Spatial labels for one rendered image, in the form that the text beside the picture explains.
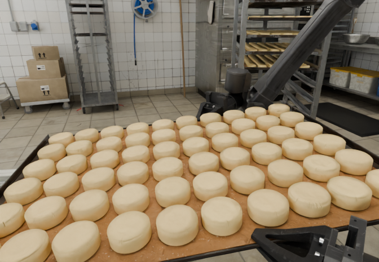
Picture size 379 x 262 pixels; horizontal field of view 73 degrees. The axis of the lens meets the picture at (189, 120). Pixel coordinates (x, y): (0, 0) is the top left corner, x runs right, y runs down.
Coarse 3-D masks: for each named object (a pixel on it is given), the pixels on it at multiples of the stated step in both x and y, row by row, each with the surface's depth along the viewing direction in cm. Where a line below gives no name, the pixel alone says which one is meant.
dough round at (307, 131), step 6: (300, 126) 51; (306, 126) 51; (312, 126) 50; (318, 126) 50; (300, 132) 50; (306, 132) 49; (312, 132) 48; (318, 132) 49; (300, 138) 50; (306, 138) 49; (312, 138) 49
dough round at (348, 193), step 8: (336, 176) 35; (344, 176) 35; (328, 184) 34; (336, 184) 34; (344, 184) 33; (352, 184) 33; (360, 184) 33; (336, 192) 32; (344, 192) 32; (352, 192) 32; (360, 192) 32; (368, 192) 32; (336, 200) 32; (344, 200) 31; (352, 200) 31; (360, 200) 31; (368, 200) 31; (344, 208) 32; (352, 208) 31; (360, 208) 31
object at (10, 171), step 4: (0, 172) 57; (4, 172) 57; (8, 172) 57; (12, 172) 57; (0, 176) 55; (4, 176) 55; (8, 176) 55; (0, 180) 56; (4, 180) 56; (0, 184) 56
